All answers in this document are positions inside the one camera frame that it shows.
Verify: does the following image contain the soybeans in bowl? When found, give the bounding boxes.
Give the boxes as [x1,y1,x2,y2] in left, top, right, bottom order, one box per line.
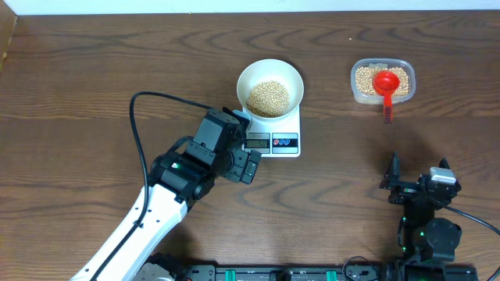
[246,80,290,118]

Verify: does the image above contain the clear plastic container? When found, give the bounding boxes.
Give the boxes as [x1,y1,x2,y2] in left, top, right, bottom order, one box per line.
[351,59,416,105]

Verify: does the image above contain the white digital kitchen scale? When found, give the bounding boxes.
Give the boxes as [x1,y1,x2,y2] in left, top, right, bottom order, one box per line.
[242,108,302,158]

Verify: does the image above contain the red plastic measuring scoop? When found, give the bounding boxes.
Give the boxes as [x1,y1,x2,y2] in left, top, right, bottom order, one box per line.
[372,70,400,124]

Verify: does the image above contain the white round bowl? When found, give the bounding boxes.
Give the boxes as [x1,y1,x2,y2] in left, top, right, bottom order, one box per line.
[237,59,305,120]

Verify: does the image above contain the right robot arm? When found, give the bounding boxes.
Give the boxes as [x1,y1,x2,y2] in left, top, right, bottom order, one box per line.
[379,153,462,280]

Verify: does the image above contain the soybeans in container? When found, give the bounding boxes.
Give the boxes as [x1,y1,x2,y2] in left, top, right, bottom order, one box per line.
[355,66,409,96]

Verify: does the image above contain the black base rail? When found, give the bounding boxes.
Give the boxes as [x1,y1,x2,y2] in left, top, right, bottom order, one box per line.
[144,264,480,281]

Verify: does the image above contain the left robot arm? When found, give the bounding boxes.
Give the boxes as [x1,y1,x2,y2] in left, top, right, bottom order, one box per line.
[73,108,261,280]

